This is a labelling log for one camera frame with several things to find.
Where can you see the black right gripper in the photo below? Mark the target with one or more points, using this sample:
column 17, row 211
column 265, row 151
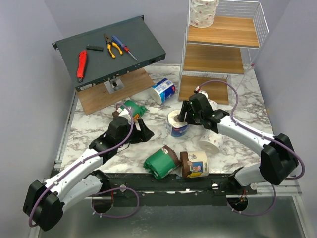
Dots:
column 189, row 113

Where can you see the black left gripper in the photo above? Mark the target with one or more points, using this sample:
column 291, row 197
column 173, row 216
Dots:
column 144, row 135

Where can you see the blue white paper towel roll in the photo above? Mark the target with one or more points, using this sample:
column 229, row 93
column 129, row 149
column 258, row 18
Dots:
column 162, row 91

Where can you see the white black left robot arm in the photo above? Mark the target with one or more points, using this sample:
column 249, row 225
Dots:
column 46, row 201

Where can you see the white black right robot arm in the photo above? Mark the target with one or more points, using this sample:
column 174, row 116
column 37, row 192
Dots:
column 277, row 156

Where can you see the green wrapped roll near left arm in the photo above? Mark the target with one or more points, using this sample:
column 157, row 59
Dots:
column 136, row 110

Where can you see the floral paper roll on shelf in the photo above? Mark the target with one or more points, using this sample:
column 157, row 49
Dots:
column 202, row 12

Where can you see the floral paper roll upper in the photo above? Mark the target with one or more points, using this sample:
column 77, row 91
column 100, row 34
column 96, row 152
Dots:
column 213, row 104

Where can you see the green brown wrapped roll front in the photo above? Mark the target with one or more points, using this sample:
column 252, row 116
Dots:
column 162, row 162

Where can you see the floral paper roll lower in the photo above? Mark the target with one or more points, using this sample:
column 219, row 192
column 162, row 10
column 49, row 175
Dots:
column 211, row 142

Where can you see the cream cartoon wrapped roll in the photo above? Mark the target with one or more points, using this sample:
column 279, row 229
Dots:
column 194, row 164

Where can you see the wooden board under chassis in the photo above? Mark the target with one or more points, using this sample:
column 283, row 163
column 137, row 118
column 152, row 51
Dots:
column 98, row 97

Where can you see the blue red screwdriver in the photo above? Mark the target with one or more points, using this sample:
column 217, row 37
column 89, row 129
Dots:
column 122, row 45

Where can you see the dark grey rack server chassis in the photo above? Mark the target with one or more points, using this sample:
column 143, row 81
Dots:
column 101, row 67

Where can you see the red utility knife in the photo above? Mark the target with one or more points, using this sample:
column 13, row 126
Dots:
column 82, row 61

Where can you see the black bit holder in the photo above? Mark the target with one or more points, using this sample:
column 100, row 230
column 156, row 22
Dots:
column 94, row 48

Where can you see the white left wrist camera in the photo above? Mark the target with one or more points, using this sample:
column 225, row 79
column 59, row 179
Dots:
column 123, row 112

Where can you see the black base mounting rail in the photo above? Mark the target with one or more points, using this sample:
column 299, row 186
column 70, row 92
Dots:
column 128, row 190

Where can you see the white wire wooden shelf rack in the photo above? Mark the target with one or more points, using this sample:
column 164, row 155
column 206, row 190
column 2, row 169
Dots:
column 223, row 49

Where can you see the yellow handled pliers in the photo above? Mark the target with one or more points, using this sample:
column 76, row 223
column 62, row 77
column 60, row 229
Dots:
column 110, row 44

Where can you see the aluminium extrusion rail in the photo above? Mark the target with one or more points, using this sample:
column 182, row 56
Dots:
column 287, row 188

